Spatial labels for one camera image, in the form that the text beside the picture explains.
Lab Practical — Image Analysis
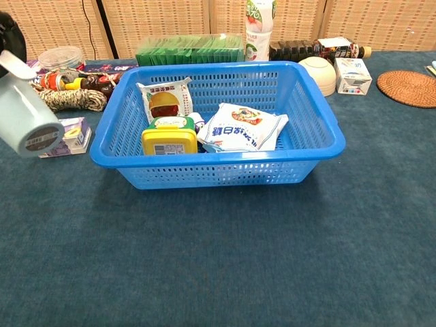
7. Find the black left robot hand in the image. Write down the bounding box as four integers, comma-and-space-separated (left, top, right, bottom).
0, 11, 27, 65

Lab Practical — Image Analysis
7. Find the light blue plastic pitcher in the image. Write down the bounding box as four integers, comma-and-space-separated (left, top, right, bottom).
0, 50, 65, 158

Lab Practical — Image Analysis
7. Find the purple taro snack box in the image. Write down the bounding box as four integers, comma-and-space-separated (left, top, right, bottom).
37, 116, 93, 159

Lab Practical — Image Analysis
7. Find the purple and white snack packet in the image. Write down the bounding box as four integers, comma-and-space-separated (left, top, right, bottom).
25, 59, 47, 74

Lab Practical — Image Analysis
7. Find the dark blue snack packet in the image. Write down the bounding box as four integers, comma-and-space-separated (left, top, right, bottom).
83, 58, 139, 74

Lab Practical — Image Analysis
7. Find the green plastic box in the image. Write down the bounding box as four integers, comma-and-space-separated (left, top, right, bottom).
135, 33, 246, 67

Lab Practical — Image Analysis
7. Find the small white carton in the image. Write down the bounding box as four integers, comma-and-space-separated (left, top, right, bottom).
333, 57, 373, 96

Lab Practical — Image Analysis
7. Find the clear round plastic container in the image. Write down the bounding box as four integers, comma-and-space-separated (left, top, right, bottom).
37, 46, 86, 72

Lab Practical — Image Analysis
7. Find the woven folding screen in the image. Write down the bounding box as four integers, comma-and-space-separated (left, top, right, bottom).
0, 0, 436, 61

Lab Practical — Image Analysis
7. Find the white snack packet bun picture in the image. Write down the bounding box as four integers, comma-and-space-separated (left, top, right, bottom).
136, 77, 193, 125

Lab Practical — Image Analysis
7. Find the green rimmed white tub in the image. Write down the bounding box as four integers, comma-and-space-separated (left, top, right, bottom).
149, 114, 196, 131

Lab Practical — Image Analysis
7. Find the yellow lidded plastic container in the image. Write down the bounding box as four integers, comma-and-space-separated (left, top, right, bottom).
141, 127, 199, 156

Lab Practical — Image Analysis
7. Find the small purple white packet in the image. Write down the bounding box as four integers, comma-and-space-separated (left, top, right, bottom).
187, 112, 206, 134

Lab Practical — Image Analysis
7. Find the white sugar bag blue print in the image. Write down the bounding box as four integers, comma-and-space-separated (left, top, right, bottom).
196, 102, 290, 153

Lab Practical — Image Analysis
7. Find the white drink bottle peach label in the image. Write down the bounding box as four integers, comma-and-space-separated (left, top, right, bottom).
245, 0, 277, 62

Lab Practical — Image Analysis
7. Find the blue plastic perforated basket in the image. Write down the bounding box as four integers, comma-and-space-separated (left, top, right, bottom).
89, 61, 347, 190

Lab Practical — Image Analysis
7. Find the dark sauce bottle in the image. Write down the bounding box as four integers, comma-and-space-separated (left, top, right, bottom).
268, 36, 373, 63

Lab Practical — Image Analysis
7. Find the teal tablecloth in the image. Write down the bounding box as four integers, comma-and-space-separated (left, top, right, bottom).
0, 50, 436, 327

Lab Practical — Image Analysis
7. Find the cream upturned bowl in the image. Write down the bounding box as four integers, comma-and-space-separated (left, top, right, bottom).
298, 56, 337, 97

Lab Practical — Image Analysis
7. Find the round woven rattan coaster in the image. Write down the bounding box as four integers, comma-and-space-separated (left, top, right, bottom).
376, 70, 436, 109

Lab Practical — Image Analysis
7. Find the black cable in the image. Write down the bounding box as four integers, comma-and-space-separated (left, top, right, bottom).
81, 0, 96, 61

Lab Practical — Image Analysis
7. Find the coiled speckled rope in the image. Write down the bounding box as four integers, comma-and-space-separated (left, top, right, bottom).
30, 67, 119, 113

